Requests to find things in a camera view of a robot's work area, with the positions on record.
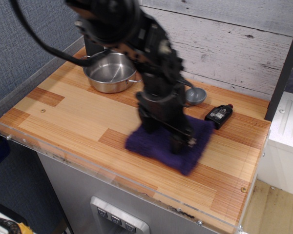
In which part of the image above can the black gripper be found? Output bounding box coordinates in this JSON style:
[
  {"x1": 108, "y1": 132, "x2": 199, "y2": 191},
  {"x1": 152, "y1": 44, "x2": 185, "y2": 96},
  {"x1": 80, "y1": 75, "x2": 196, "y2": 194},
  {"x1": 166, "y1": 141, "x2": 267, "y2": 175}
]
[{"x1": 135, "y1": 73, "x2": 197, "y2": 155}]

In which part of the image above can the purple cloth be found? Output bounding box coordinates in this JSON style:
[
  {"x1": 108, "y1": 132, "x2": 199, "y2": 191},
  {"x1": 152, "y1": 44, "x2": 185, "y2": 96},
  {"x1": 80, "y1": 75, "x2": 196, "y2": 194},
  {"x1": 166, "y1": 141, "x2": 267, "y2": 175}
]
[{"x1": 125, "y1": 116, "x2": 214, "y2": 176}]

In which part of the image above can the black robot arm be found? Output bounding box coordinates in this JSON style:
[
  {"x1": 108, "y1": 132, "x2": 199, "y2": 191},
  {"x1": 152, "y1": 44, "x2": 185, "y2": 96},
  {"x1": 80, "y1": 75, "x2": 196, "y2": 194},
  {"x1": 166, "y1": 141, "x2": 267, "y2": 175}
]
[{"x1": 66, "y1": 0, "x2": 196, "y2": 154}]

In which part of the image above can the blue grey measuring scoop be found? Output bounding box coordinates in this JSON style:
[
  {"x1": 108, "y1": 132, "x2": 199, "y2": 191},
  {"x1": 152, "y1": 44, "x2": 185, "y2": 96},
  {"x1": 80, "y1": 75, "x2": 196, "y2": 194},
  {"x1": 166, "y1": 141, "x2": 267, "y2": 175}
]
[{"x1": 186, "y1": 87, "x2": 207, "y2": 105}]

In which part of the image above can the small black bottle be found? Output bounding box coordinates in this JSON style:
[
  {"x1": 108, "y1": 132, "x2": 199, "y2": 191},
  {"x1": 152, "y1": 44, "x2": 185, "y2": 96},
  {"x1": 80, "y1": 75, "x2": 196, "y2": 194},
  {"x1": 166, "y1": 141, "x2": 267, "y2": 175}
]
[{"x1": 204, "y1": 104, "x2": 233, "y2": 130}]

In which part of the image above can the stainless steel pot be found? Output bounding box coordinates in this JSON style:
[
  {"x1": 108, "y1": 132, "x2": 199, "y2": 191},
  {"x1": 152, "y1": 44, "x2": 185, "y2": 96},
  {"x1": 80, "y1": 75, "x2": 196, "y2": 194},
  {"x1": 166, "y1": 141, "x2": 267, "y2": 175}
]
[{"x1": 81, "y1": 52, "x2": 142, "y2": 94}]

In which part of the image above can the silver dispenser button panel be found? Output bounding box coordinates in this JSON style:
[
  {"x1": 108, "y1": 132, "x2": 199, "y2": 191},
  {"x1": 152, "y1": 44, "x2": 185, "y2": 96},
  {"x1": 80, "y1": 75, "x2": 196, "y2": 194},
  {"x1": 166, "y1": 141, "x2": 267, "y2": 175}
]
[{"x1": 90, "y1": 196, "x2": 150, "y2": 234}]

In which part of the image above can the grey metal cabinet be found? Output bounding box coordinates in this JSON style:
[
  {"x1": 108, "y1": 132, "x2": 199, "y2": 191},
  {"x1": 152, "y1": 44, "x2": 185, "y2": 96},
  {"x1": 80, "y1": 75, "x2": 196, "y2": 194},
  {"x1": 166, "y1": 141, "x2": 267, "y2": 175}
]
[{"x1": 39, "y1": 154, "x2": 248, "y2": 234}]

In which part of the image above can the white ribbed box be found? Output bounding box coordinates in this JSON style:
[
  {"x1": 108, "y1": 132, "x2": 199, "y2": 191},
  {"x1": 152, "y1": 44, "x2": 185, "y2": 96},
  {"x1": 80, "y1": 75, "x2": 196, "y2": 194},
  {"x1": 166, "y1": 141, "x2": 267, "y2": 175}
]
[{"x1": 257, "y1": 92, "x2": 293, "y2": 194}]

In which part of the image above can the yellow black object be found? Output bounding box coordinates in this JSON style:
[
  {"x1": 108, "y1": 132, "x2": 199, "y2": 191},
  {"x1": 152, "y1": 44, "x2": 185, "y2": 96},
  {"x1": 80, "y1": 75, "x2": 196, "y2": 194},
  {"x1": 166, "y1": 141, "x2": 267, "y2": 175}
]
[{"x1": 18, "y1": 223, "x2": 34, "y2": 234}]

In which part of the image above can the clear acrylic guard rail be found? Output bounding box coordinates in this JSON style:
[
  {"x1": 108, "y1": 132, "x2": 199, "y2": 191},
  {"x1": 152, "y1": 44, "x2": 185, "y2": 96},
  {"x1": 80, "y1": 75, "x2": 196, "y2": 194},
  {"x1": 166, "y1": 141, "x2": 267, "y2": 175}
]
[{"x1": 0, "y1": 36, "x2": 272, "y2": 234}]

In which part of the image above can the black sleeved cable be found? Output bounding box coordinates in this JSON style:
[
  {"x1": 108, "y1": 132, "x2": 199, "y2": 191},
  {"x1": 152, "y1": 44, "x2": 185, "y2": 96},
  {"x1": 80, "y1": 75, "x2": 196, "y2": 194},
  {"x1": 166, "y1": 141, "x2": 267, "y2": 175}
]
[{"x1": 9, "y1": 0, "x2": 113, "y2": 67}]

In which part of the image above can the dark grey left post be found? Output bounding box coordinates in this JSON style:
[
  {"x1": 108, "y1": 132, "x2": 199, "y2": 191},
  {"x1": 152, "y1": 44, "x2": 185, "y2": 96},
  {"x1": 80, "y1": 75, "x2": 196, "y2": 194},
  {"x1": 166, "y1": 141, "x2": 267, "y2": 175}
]
[{"x1": 84, "y1": 37, "x2": 105, "y2": 56}]

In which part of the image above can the dark grey post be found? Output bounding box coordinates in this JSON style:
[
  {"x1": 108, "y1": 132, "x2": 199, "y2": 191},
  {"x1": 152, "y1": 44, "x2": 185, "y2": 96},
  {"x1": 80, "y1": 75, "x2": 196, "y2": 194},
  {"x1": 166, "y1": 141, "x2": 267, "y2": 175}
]
[
  {"x1": 84, "y1": 37, "x2": 105, "y2": 56},
  {"x1": 264, "y1": 40, "x2": 293, "y2": 121}
]

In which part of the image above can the dark grey right post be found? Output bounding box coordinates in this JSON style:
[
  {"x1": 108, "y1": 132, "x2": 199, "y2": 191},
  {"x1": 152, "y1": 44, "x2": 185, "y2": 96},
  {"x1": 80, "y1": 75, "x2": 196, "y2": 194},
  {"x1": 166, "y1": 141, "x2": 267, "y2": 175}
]
[{"x1": 264, "y1": 40, "x2": 293, "y2": 121}]

